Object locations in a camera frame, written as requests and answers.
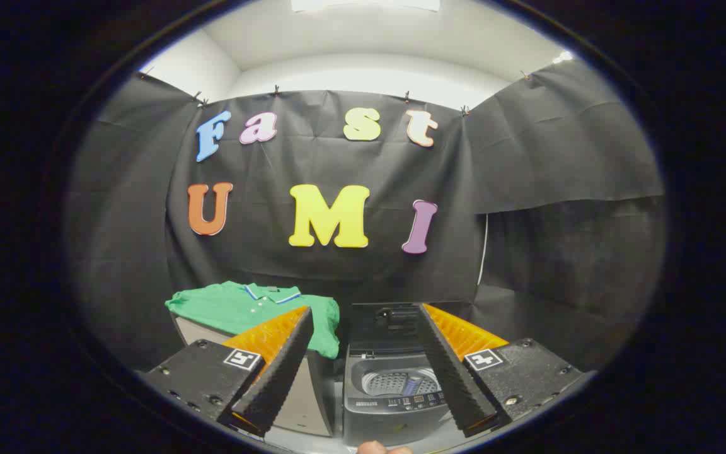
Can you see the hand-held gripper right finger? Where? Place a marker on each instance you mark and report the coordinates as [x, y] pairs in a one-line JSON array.
[[448, 369]]

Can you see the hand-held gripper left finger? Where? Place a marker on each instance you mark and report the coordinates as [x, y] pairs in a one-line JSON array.
[[281, 372]]

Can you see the grey washing machine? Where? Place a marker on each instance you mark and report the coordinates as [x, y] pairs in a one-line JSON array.
[[388, 410]]

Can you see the green polo shirt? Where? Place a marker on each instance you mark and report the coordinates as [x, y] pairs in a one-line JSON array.
[[237, 309]]

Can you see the dark washing machine lid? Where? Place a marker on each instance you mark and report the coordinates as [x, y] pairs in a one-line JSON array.
[[379, 328]]

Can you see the grey cabinet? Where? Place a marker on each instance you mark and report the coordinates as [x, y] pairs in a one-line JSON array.
[[306, 397]]

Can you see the black backdrop cloth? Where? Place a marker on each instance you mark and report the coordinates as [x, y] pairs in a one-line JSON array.
[[338, 164]]

